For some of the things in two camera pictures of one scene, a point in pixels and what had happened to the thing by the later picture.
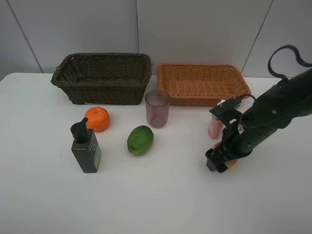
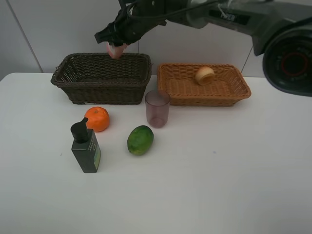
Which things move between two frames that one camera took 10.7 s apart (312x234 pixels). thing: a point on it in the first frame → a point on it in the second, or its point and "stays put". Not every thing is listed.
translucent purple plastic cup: x=157 y=104 stays put
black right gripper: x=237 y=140 → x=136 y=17
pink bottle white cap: x=215 y=126 → x=115 y=52
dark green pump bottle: x=85 y=146 stays put
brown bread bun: x=230 y=164 → x=204 y=75
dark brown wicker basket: x=104 y=78 stays put
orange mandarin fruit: x=98 y=118 stays put
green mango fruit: x=140 y=140 stays put
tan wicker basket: x=201 y=84 stays put
